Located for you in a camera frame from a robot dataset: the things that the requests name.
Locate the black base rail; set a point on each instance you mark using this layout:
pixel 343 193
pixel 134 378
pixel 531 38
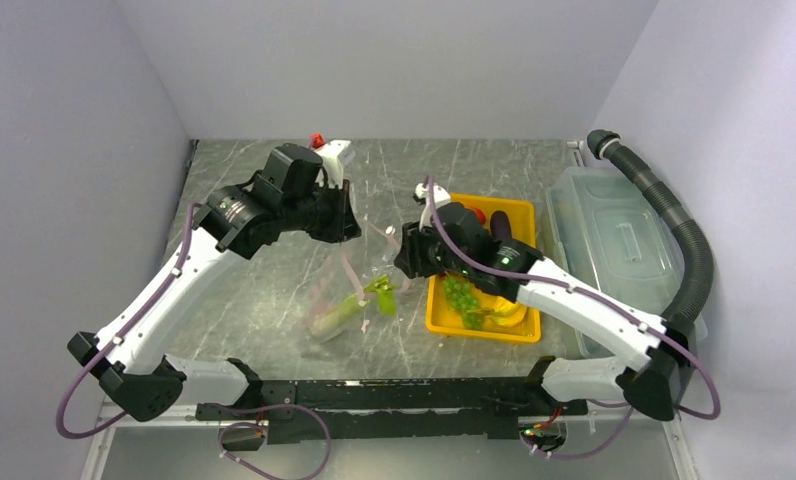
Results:
pixel 492 407

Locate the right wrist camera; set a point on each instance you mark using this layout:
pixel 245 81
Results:
pixel 430 197

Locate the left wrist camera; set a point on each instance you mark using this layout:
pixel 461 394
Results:
pixel 336 155

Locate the orange red fruit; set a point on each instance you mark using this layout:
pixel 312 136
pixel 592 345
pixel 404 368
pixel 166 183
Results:
pixel 479 214

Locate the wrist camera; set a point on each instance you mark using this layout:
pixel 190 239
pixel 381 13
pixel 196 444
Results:
pixel 336 155
pixel 430 197

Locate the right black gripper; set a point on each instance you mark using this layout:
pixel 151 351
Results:
pixel 411 255

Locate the green grape bunch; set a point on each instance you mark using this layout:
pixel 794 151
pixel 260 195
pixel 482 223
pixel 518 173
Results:
pixel 460 299

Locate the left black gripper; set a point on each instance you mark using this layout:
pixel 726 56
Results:
pixel 344 225

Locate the purple eggplant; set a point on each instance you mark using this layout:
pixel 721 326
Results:
pixel 500 226

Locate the celery stalk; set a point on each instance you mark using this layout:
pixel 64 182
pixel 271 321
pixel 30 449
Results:
pixel 326 322

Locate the clear zip top bag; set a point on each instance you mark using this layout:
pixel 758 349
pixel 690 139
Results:
pixel 350 267

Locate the yellow banana bunch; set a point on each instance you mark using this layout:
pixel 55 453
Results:
pixel 505 313

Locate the clear plastic storage box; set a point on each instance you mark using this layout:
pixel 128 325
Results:
pixel 599 228

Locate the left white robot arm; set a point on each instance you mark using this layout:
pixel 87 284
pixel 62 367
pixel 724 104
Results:
pixel 129 357

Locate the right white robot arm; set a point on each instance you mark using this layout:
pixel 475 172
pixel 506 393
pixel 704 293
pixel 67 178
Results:
pixel 648 368

